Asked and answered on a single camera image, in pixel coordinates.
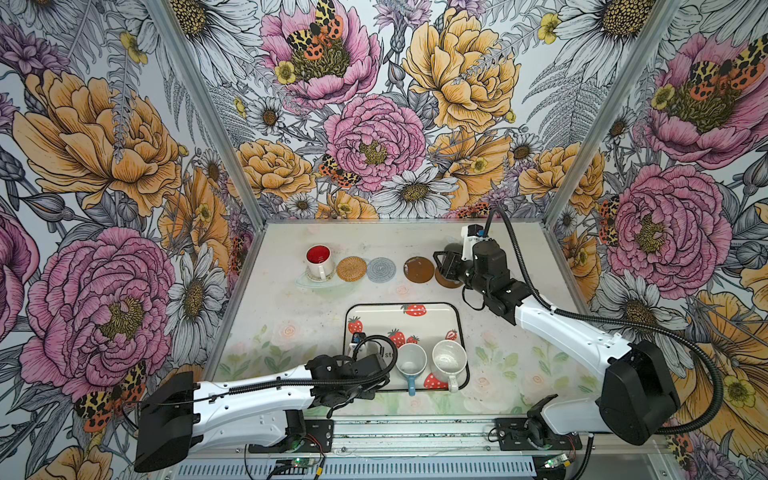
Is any white mug blue handle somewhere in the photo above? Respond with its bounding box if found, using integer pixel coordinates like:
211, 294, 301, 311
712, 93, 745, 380
396, 343, 428, 396

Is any woven rattan coaster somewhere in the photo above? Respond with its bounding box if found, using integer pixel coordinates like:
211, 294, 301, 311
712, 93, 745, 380
336, 256, 367, 282

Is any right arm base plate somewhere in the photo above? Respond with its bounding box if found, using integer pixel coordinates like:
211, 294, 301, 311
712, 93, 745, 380
491, 417, 582, 451

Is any aluminium front rail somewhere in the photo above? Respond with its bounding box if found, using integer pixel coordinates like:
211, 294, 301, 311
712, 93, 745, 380
158, 413, 673, 460

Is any scratched dark wooden coaster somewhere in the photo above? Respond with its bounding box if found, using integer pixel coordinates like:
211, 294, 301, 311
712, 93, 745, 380
403, 256, 435, 284

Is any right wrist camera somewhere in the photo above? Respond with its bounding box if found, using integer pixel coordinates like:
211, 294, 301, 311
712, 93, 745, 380
461, 224, 485, 261

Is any strawberry print serving tray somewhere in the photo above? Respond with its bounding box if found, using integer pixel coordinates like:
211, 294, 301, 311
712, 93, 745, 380
344, 302, 470, 396

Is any multicolour braided coaster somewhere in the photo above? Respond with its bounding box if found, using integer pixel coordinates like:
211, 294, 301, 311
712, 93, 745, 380
297, 270, 336, 288

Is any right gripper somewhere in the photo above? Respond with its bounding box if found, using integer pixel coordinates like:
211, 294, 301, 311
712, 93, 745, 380
432, 249, 491, 296

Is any red interior mug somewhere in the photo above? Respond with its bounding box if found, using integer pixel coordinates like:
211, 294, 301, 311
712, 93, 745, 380
305, 244, 335, 278

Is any plain round wooden coaster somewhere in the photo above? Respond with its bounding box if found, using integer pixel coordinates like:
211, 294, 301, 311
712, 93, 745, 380
434, 270, 463, 289

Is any white mug purple handle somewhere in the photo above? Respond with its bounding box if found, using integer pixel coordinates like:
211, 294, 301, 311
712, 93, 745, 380
346, 340, 382, 359

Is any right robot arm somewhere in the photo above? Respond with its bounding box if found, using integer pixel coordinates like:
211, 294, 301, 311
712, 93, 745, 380
433, 240, 681, 445

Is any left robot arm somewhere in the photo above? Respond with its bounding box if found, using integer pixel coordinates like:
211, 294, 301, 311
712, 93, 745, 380
133, 354, 394, 473

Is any green circuit board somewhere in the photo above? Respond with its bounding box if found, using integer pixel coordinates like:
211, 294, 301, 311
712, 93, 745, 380
272, 458, 321, 476

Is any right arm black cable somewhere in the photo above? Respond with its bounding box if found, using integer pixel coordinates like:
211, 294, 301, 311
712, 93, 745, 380
483, 206, 725, 480

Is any grey mug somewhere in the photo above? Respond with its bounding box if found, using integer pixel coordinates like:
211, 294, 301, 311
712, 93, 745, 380
440, 243, 465, 281

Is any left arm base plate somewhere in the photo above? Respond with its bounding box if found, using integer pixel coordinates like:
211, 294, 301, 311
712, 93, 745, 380
247, 417, 334, 454

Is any grey braided coaster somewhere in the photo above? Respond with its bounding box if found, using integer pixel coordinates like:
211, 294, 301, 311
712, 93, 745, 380
367, 257, 397, 284

